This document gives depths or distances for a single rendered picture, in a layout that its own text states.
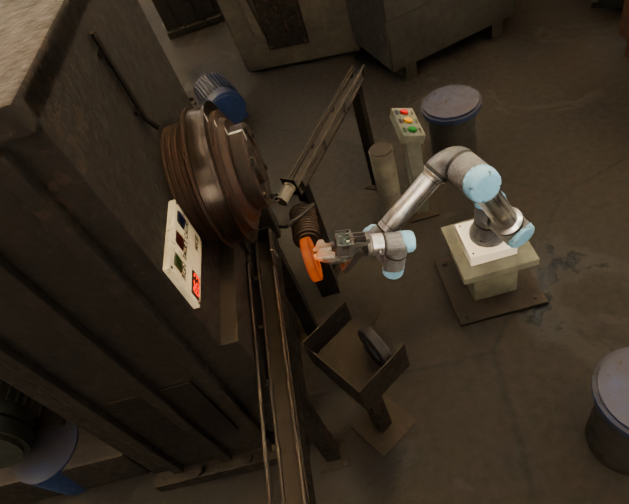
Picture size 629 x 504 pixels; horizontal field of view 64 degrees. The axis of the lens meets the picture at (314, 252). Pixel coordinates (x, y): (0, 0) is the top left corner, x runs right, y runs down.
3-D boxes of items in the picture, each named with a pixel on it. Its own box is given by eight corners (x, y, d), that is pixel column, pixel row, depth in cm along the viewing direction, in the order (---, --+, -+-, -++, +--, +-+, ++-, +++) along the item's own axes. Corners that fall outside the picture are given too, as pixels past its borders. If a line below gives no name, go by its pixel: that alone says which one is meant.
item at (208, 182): (244, 274, 165) (178, 168, 131) (239, 184, 197) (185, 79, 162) (262, 269, 165) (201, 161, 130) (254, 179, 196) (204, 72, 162)
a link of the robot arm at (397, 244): (415, 258, 170) (418, 240, 164) (383, 261, 169) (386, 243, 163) (408, 242, 176) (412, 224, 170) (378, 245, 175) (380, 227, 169)
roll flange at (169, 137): (215, 282, 166) (143, 179, 132) (215, 191, 198) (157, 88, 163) (244, 274, 165) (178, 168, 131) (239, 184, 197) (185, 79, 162)
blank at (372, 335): (393, 379, 154) (402, 373, 155) (373, 342, 148) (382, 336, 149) (370, 358, 168) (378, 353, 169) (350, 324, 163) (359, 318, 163)
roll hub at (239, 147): (261, 227, 164) (228, 162, 143) (256, 173, 182) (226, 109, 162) (277, 222, 163) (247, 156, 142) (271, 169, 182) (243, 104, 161)
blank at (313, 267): (316, 281, 177) (325, 279, 176) (310, 283, 161) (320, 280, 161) (303, 240, 178) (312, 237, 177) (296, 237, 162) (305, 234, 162)
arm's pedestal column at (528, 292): (511, 240, 253) (513, 205, 234) (548, 303, 226) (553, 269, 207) (434, 262, 257) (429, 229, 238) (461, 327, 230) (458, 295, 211)
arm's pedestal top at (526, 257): (508, 213, 231) (508, 207, 228) (539, 264, 210) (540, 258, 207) (440, 233, 234) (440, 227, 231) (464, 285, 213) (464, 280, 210)
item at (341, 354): (394, 468, 199) (359, 392, 146) (347, 425, 215) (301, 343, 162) (426, 430, 205) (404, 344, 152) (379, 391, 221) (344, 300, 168)
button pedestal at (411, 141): (412, 226, 276) (397, 137, 231) (401, 197, 292) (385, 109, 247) (441, 218, 274) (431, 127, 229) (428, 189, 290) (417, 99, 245)
